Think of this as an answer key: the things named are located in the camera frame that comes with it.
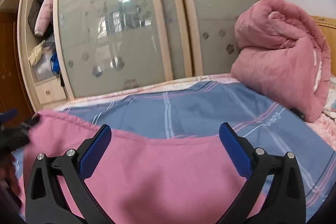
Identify pink white hooded jacket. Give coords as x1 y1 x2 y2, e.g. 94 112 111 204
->
19 110 246 223

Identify grey folded clothes pile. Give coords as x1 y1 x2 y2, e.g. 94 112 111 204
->
43 34 56 52

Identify brown wooden door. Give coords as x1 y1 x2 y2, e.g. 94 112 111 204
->
0 12 34 126

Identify upper wardrobe drawer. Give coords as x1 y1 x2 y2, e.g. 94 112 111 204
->
35 79 67 105

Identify clear plastic storage box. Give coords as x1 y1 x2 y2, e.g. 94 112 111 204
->
33 51 54 81

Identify blue garment in wardrobe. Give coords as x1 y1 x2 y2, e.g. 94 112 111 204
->
50 52 60 76

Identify yellow cloth on box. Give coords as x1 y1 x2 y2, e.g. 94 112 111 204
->
29 40 45 66

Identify hanging pink puffer jacket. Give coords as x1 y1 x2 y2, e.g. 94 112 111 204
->
34 0 54 37

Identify left frosted sliding wardrobe door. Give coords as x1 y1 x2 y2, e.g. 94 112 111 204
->
55 0 173 98

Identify blue striped bed sheet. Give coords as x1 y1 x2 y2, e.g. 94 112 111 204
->
10 80 336 222

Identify hanging dark jacket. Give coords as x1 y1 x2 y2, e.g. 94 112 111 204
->
27 0 44 35

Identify rolled pink quilt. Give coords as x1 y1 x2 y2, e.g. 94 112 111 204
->
231 0 331 123

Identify wooden bed headboard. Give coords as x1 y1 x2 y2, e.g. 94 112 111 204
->
313 16 336 76

